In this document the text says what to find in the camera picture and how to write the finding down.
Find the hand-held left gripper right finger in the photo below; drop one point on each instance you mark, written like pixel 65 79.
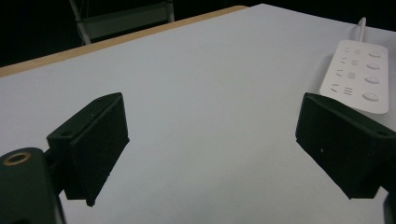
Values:
pixel 342 149

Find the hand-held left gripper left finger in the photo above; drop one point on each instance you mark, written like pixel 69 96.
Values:
pixel 93 146

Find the white power strip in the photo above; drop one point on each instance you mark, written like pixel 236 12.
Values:
pixel 358 74

